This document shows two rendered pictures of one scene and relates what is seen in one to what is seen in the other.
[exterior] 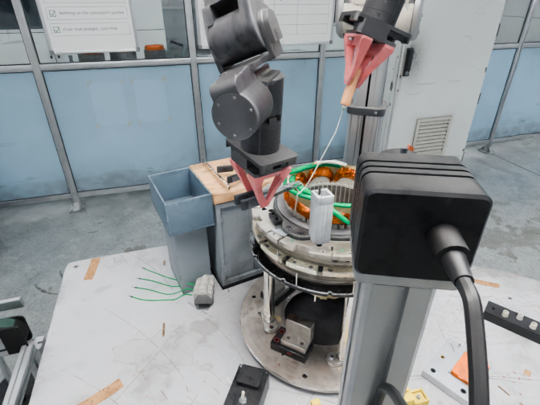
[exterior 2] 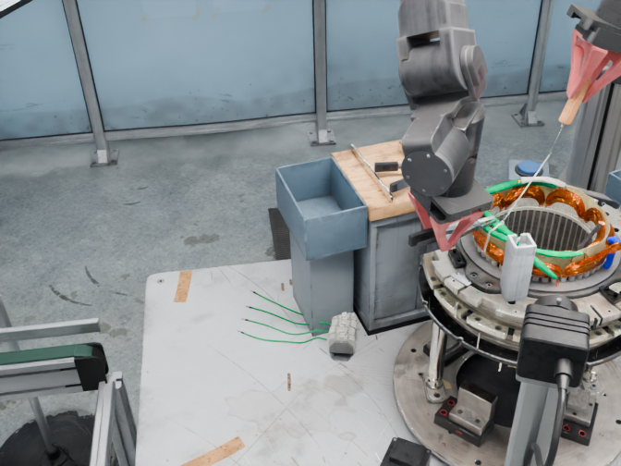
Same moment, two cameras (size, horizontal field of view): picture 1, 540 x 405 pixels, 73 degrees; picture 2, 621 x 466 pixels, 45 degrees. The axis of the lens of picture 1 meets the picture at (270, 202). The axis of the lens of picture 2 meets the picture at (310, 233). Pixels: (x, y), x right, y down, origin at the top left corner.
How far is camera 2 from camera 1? 0.41 m
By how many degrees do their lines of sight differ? 12
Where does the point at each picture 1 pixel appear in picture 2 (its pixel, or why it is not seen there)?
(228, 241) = (383, 270)
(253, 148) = not seen: hidden behind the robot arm
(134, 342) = (252, 395)
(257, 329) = (417, 395)
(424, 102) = not seen: outside the picture
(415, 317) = (554, 404)
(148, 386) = (274, 449)
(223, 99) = (417, 155)
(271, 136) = (463, 177)
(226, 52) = (420, 90)
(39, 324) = not seen: hidden behind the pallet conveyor
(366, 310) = (523, 397)
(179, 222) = (321, 242)
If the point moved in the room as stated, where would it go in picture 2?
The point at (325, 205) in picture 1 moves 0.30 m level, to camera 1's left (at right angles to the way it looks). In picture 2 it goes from (523, 256) to (286, 237)
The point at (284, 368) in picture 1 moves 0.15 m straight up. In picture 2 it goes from (451, 449) to (460, 383)
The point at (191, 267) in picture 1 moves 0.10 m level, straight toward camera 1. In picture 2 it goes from (327, 300) to (334, 340)
